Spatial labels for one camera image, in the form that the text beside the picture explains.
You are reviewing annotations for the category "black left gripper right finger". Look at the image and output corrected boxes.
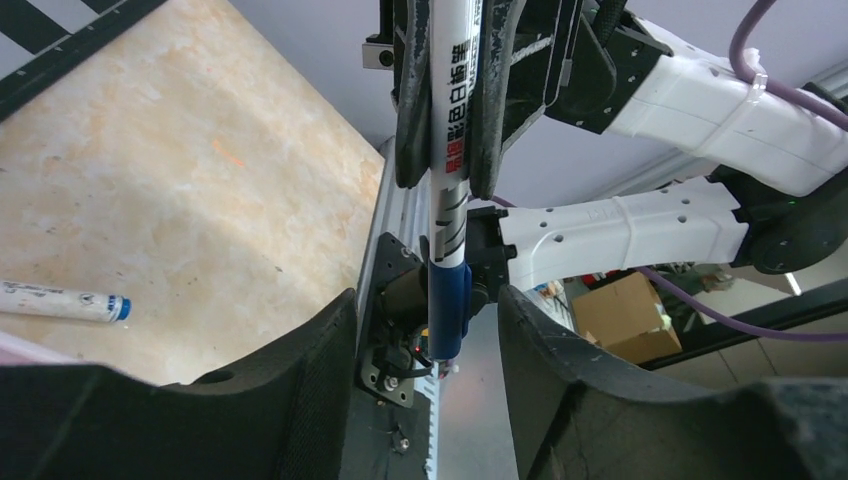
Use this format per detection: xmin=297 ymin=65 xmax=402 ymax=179
xmin=498 ymin=286 xmax=847 ymax=479

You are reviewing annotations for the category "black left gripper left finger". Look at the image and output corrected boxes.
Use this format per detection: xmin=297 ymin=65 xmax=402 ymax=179
xmin=1 ymin=289 xmax=357 ymax=479

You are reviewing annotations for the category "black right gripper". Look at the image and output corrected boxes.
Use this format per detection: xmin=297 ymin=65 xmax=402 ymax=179
xmin=361 ymin=0 xmax=617 ymax=201

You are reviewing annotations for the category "blue white marker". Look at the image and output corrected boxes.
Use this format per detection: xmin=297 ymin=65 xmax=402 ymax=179
xmin=1 ymin=280 xmax=132 ymax=323

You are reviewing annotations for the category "brown cardboard box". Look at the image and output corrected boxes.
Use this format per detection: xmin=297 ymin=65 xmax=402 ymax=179
xmin=572 ymin=273 xmax=683 ymax=364

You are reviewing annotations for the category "black grey chessboard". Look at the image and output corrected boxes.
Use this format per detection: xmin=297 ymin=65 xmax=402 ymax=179
xmin=1 ymin=0 xmax=164 ymax=120

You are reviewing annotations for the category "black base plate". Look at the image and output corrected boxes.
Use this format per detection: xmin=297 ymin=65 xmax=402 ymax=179
xmin=339 ymin=233 xmax=436 ymax=479

